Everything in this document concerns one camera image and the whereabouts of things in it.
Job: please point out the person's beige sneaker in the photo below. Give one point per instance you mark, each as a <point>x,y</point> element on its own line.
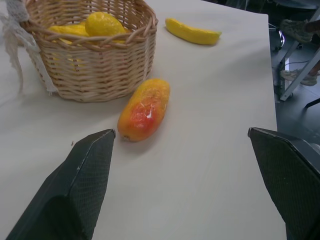
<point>296,29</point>
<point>298,76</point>

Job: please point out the white lace ribbon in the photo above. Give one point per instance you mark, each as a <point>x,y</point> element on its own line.
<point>17,47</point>

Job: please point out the yellow lemon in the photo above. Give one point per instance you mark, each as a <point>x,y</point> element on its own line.
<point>103,25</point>

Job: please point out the black office chair base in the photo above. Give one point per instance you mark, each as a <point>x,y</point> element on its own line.
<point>277,37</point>

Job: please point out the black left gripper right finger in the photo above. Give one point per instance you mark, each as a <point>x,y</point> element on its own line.
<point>287,180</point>

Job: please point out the yellow banana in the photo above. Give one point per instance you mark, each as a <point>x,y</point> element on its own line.
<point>70,31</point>
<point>191,32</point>

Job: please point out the wicker basket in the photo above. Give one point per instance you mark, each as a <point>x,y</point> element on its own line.
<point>97,62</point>

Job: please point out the grey metal table leg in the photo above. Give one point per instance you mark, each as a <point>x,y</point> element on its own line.
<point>298,65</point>

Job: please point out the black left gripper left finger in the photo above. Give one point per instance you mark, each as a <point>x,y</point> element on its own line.
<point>75,190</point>

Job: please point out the orange red mango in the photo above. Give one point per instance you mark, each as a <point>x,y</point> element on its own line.
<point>145,111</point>

